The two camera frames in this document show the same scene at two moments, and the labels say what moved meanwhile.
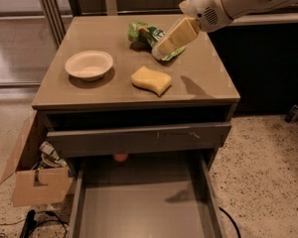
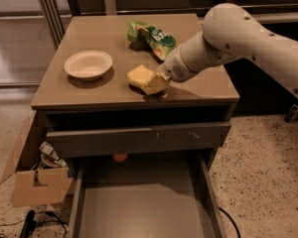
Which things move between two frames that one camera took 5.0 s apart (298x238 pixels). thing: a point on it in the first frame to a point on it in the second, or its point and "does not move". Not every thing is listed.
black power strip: (29, 225) does not move
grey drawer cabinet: (136, 129) does not move
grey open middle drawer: (156, 196) does not move
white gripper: (205, 6) to (173, 67)
